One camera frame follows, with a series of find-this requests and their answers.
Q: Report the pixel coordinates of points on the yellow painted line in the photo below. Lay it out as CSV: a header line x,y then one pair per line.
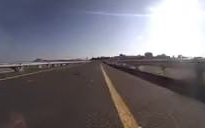
x,y
115,96

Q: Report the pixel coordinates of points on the distant row of trees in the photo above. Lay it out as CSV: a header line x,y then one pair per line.
x,y
146,55

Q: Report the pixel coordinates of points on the grey asphalt road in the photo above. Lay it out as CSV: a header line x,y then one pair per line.
x,y
66,96

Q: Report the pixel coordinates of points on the distant hill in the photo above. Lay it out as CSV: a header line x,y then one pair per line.
x,y
53,60

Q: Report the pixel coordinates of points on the grey guardrail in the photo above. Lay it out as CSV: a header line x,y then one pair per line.
x,y
163,75

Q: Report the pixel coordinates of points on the white guardrail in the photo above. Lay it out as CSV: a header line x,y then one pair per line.
x,y
30,64

